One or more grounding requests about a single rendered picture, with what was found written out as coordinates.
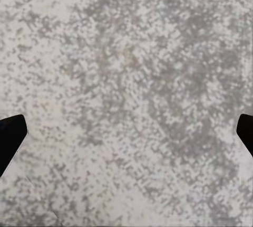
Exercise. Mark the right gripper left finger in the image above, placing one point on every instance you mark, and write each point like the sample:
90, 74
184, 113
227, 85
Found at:
12, 132

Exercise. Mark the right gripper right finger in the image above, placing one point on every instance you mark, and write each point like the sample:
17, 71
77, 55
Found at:
245, 130

